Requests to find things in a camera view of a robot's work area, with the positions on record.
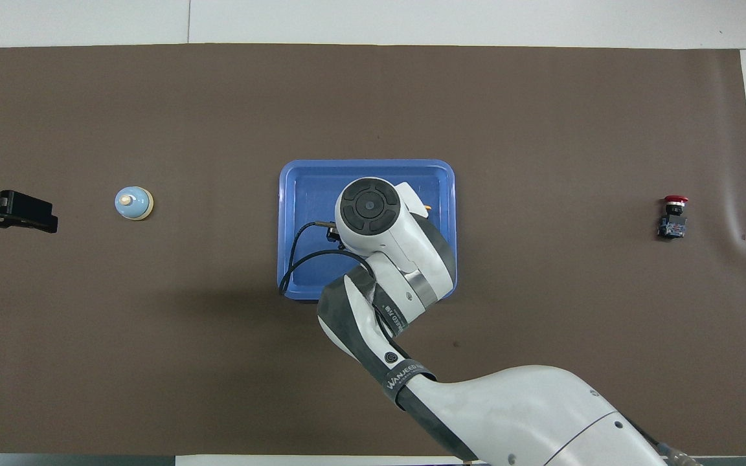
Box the light blue call bell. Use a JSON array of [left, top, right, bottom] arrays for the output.
[[114, 186, 155, 221]]

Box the red push button switch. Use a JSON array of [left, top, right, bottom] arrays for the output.
[[657, 195, 689, 240]]

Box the blue plastic tray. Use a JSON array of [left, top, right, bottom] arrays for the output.
[[277, 159, 458, 302]]

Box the brown table mat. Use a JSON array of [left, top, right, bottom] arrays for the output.
[[0, 43, 746, 457]]

